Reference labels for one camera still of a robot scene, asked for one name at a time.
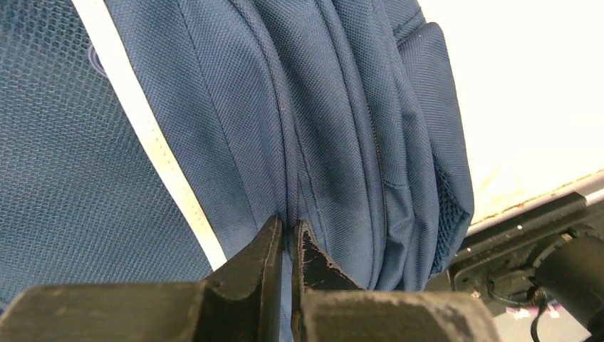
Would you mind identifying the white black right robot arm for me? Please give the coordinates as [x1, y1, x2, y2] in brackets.
[533, 232, 603, 341]

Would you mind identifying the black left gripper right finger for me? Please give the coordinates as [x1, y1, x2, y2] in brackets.
[291, 220, 500, 341]

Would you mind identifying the aluminium frame rail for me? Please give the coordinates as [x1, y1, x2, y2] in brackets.
[583, 188, 604, 207]

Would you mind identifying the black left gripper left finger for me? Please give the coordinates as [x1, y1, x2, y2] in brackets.
[1, 217, 283, 341]

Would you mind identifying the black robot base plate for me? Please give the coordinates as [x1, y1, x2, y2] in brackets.
[426, 192, 603, 316]

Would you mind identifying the navy blue student backpack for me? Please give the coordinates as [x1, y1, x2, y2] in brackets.
[1, 1, 474, 341]

